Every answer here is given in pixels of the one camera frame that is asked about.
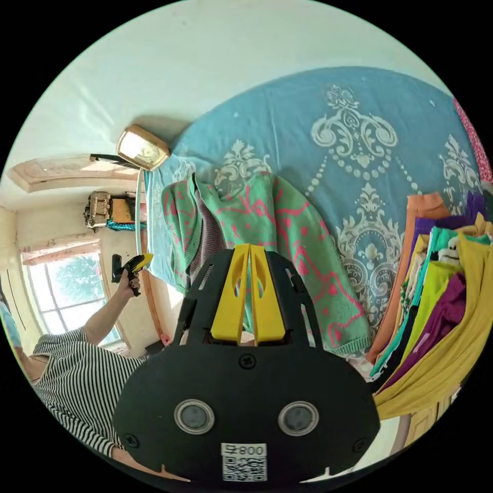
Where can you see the woven basket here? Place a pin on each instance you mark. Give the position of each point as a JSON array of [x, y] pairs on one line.
[[98, 210]]

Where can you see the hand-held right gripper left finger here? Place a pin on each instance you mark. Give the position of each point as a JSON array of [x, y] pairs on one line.
[[227, 300]]

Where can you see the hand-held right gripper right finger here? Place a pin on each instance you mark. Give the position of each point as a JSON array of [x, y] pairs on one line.
[[269, 304]]

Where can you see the pile of clothes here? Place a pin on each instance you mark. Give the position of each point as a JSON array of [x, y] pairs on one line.
[[439, 308]]

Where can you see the pink dotted cloth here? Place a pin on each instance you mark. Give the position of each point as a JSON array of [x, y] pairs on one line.
[[475, 146]]

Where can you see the person's left forearm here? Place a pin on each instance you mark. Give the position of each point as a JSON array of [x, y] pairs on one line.
[[104, 316]]

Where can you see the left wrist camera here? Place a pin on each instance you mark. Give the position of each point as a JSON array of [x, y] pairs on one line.
[[116, 267]]

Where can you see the cyan sweater with pink print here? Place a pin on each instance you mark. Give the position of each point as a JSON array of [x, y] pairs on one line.
[[285, 227]]

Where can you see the bed with blue printed sheet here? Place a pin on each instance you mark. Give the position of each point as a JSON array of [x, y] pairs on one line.
[[292, 115]]

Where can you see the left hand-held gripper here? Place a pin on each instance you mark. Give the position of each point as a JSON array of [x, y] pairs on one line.
[[130, 272]]

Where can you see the gold clock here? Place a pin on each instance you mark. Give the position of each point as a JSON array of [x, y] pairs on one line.
[[141, 148]]

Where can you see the person's left hand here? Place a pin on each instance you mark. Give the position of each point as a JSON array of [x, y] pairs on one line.
[[129, 284]]

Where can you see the person's body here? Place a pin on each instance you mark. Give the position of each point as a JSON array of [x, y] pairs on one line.
[[81, 381]]

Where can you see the window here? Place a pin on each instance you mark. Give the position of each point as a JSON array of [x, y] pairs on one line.
[[69, 292]]

